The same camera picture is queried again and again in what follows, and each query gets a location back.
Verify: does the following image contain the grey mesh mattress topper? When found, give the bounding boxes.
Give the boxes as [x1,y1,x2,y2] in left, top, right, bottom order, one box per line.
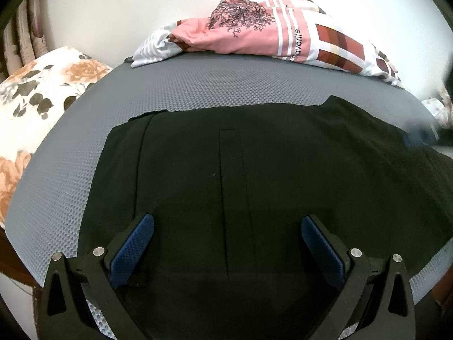
[4,51,453,340]

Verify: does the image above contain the black pants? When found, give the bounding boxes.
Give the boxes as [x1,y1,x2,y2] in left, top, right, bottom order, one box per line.
[78,97,452,339]

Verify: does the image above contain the white dotted cloth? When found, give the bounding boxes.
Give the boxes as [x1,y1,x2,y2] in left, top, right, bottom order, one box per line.
[422,84,453,128]

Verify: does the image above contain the white grey striped cloth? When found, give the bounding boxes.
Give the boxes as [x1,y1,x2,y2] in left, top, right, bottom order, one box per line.
[131,23,183,68]

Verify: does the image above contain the white orange floral pillow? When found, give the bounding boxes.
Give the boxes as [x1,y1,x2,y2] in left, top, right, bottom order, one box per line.
[0,46,111,227]

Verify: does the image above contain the pink checked folded blanket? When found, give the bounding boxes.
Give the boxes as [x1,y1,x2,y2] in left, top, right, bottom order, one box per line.
[168,0,401,87]

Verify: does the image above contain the brown striped curtain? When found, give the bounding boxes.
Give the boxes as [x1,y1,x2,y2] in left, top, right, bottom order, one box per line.
[1,0,48,81]

